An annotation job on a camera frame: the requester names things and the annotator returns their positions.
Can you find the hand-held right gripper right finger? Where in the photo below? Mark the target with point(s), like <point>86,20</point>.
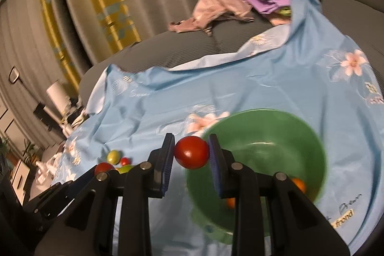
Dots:
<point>214,166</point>

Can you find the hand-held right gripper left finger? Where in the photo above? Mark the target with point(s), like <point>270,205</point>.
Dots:
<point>168,166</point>

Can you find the orange mandarin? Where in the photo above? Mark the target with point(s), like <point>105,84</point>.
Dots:
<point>231,202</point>
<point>300,185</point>

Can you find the green round fruit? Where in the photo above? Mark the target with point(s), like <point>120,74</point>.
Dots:
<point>125,169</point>

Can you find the small oval red tomato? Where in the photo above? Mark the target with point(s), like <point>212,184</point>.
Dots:
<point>125,161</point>

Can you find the yellow-green round fruit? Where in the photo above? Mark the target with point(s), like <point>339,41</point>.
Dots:
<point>114,156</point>

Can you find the green bowl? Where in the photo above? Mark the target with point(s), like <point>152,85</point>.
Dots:
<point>270,139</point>

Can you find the white cabinet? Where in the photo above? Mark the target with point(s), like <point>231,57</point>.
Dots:
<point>19,178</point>

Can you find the white plastic bag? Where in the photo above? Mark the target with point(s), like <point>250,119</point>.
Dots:
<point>45,167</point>

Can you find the potted plant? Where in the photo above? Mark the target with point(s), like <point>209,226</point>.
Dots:
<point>30,151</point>

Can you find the light blue floral sheet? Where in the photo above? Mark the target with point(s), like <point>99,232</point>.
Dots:
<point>240,79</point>

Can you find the black box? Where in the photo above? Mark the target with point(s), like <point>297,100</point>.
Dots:
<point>40,112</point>

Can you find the white lamp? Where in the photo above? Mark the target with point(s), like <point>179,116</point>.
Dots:
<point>55,95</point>

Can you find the grey sofa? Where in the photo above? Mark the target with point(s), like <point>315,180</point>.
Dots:
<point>195,46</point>

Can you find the pink crumpled cloth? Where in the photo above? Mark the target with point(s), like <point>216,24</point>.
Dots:
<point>216,4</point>

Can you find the green cloth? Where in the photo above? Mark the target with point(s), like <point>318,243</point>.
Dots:
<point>285,10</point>

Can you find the purple cloth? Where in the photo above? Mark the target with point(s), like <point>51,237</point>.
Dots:
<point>264,2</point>

